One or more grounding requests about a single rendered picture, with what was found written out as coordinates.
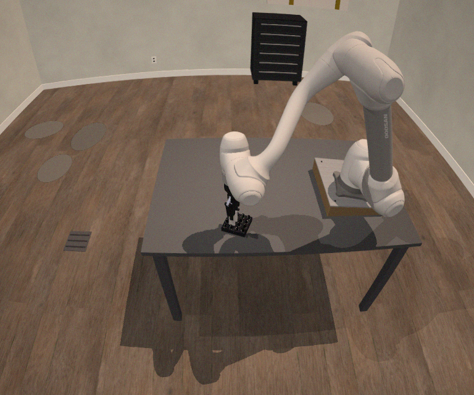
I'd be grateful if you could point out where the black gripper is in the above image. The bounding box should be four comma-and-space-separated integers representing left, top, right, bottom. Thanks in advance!
224, 184, 239, 226

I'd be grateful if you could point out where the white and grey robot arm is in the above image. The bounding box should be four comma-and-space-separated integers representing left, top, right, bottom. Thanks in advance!
220, 31, 405, 217

